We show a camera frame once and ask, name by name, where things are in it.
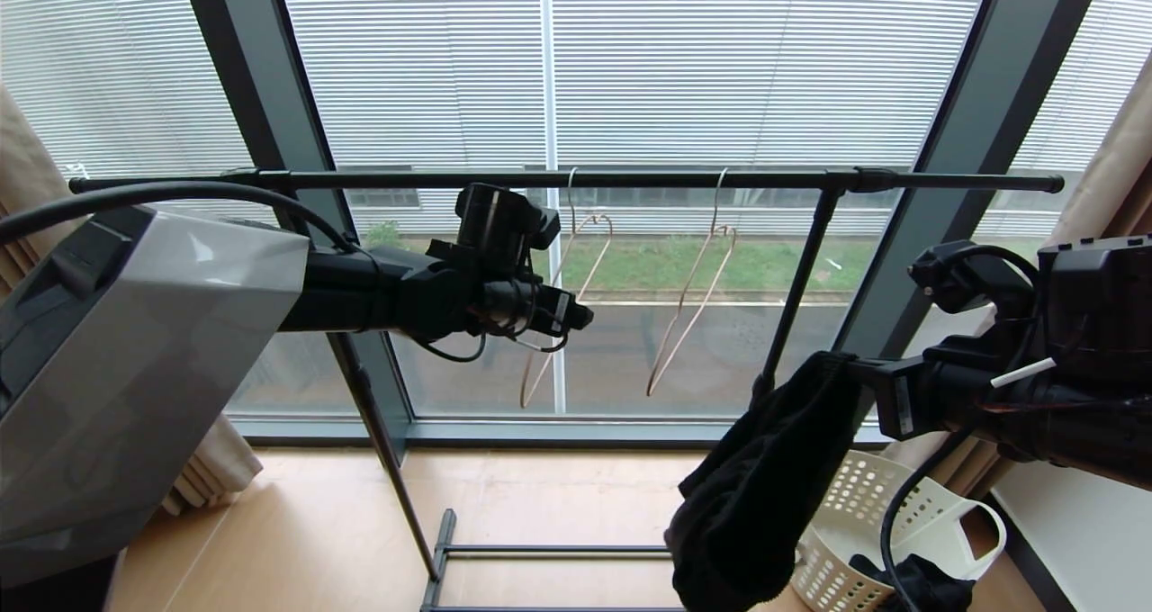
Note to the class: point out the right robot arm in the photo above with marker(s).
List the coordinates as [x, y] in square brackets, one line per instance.
[1098, 297]

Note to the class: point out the black shorts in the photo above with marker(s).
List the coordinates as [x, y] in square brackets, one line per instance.
[765, 486]

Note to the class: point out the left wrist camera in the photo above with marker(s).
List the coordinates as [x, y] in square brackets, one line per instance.
[544, 231]

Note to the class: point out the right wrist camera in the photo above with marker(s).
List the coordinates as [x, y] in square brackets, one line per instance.
[963, 279]

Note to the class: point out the heap of clothes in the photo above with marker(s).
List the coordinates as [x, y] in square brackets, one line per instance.
[927, 585]

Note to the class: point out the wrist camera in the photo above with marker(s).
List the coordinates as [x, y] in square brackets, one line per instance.
[544, 231]
[963, 279]

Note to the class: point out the window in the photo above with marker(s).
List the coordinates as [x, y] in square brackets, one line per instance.
[720, 54]

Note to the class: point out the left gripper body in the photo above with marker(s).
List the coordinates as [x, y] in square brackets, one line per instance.
[531, 310]

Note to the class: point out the white laundry basket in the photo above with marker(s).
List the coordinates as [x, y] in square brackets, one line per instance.
[864, 504]

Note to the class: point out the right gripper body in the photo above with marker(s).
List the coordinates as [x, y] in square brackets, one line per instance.
[954, 396]

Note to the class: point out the black clothes rack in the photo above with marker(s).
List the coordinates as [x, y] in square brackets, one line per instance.
[675, 180]

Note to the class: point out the pink clothes hanger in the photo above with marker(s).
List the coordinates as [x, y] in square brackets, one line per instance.
[573, 220]
[715, 227]

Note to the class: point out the beige curtain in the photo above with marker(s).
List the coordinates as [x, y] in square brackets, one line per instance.
[1116, 171]
[216, 463]

